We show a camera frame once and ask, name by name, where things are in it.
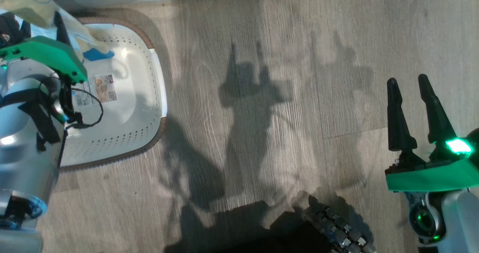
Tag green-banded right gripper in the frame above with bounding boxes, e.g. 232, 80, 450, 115
385, 74, 479, 192

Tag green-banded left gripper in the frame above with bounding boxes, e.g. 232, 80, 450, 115
0, 12, 88, 84

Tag yellow pajama garment blue cuffs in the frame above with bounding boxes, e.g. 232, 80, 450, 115
0, 0, 115, 61

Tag product label in basket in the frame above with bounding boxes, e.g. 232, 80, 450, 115
73, 73, 118, 107

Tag cream perforated laundry basket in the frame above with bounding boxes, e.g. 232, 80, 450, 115
56, 16, 168, 171

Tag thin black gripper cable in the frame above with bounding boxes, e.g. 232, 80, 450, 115
65, 88, 104, 130

